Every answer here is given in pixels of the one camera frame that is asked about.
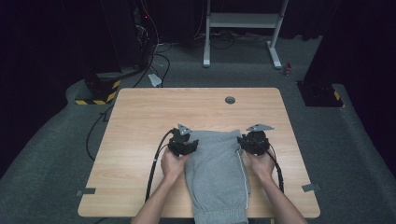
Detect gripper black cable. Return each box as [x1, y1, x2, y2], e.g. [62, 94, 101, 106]
[144, 127, 176, 203]
[263, 140, 286, 194]

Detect white metal stand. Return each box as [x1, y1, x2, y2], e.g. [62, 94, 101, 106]
[202, 0, 290, 70]

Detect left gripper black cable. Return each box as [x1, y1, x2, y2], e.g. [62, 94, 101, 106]
[144, 127, 176, 203]

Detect black floor cable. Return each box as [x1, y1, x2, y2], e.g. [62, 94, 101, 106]
[85, 105, 116, 161]

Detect black base with striped edge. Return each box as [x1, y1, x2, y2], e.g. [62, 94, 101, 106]
[74, 72, 122, 106]

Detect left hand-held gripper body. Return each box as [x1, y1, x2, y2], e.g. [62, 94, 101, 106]
[167, 123, 195, 158]

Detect bundle of rack cables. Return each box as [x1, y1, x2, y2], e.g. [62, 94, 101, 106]
[133, 0, 173, 89]

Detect person's left hand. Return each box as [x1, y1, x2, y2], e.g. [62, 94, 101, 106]
[160, 147, 191, 184]

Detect black base with yellow mark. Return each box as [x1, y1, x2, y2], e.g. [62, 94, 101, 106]
[296, 80, 346, 108]

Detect grey pants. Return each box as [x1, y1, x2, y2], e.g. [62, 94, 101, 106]
[183, 129, 252, 224]

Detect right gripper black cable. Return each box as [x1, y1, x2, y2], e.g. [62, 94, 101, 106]
[263, 140, 286, 194]

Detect person's right hand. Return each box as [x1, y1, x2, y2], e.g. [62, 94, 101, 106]
[245, 148, 277, 185]

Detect dark equipment rack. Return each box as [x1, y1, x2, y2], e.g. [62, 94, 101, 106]
[99, 0, 157, 72]

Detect grey tape strip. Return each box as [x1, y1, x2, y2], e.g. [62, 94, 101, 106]
[301, 183, 321, 193]
[76, 188, 97, 197]

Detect white paper scrap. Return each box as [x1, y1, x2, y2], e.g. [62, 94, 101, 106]
[147, 73, 163, 89]

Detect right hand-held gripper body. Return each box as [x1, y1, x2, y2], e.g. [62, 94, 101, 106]
[242, 122, 276, 157]

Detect cables under white stand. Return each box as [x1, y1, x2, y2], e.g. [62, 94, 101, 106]
[193, 29, 273, 50]

